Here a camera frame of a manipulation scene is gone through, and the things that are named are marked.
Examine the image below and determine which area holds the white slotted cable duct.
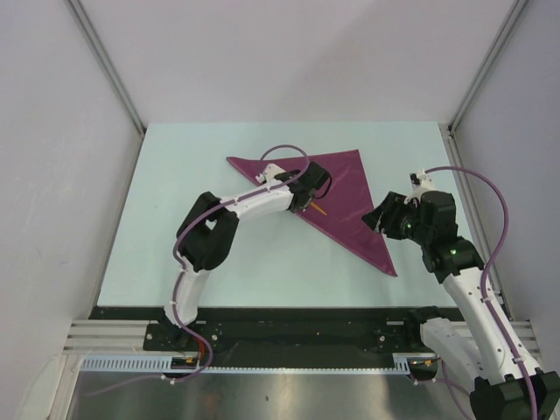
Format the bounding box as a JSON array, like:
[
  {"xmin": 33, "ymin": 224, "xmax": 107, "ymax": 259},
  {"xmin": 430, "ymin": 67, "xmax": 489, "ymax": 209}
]
[{"xmin": 80, "ymin": 353, "xmax": 438, "ymax": 375}]

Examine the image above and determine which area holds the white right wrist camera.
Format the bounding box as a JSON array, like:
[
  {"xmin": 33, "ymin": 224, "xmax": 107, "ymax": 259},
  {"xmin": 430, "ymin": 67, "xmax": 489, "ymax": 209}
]
[{"xmin": 405, "ymin": 170, "xmax": 437, "ymax": 203}]

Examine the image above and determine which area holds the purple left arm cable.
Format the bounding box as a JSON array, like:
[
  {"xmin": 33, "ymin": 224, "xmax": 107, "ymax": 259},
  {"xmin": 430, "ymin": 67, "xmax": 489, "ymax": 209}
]
[{"xmin": 82, "ymin": 143, "xmax": 312, "ymax": 397}]

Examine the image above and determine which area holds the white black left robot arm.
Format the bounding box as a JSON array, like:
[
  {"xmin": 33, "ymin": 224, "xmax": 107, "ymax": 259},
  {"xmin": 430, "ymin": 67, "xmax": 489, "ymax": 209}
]
[{"xmin": 161, "ymin": 161, "xmax": 333, "ymax": 350}]

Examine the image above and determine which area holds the right aluminium frame post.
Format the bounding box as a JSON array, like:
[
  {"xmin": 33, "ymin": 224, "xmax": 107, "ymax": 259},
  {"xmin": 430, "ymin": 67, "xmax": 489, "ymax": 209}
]
[{"xmin": 447, "ymin": 0, "xmax": 532, "ymax": 136}]

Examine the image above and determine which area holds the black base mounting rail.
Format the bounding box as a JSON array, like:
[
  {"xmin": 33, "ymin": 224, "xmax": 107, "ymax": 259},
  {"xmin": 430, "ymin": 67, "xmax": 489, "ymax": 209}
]
[{"xmin": 90, "ymin": 307, "xmax": 428, "ymax": 368}]

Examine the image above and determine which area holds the purple cloth napkin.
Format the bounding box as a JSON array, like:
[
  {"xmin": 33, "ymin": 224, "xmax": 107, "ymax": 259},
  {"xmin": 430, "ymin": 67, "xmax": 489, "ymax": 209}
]
[{"xmin": 225, "ymin": 149, "xmax": 399, "ymax": 278}]

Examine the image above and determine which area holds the orange plastic spoon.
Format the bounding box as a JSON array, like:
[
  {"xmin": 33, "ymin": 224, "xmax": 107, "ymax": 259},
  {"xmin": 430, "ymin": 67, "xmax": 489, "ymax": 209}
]
[{"xmin": 310, "ymin": 202, "xmax": 327, "ymax": 216}]

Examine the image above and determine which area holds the aluminium frame post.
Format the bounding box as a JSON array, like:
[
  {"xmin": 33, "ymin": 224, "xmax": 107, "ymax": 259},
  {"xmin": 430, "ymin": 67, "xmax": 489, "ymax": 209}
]
[
  {"xmin": 447, "ymin": 0, "xmax": 532, "ymax": 136},
  {"xmin": 64, "ymin": 0, "xmax": 147, "ymax": 137}
]

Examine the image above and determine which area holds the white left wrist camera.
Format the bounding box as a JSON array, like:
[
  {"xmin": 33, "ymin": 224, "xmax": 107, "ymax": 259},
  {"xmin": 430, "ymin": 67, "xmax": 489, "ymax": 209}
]
[{"xmin": 255, "ymin": 163, "xmax": 285, "ymax": 184}]

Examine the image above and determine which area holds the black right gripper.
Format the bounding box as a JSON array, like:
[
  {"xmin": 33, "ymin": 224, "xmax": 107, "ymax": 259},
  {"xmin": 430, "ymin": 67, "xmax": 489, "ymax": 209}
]
[{"xmin": 361, "ymin": 191, "xmax": 431, "ymax": 245}]

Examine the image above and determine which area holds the left aluminium frame post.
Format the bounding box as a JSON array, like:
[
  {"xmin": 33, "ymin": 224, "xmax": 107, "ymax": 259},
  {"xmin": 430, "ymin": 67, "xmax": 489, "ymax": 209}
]
[{"xmin": 64, "ymin": 0, "xmax": 147, "ymax": 137}]

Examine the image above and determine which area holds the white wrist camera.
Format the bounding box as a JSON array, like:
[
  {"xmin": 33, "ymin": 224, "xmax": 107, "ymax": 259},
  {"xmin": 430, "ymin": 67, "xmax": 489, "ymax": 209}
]
[
  {"xmin": 405, "ymin": 170, "xmax": 437, "ymax": 203},
  {"xmin": 255, "ymin": 163, "xmax": 285, "ymax": 184}
]

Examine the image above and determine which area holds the right aluminium side rail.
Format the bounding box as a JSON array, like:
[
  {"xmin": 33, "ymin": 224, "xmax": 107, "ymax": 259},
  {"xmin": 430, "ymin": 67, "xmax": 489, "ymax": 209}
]
[{"xmin": 444, "ymin": 124, "xmax": 507, "ymax": 310}]

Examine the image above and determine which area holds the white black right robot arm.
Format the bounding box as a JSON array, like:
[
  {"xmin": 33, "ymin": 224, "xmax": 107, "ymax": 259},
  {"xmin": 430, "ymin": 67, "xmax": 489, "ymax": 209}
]
[{"xmin": 362, "ymin": 190, "xmax": 559, "ymax": 419}]

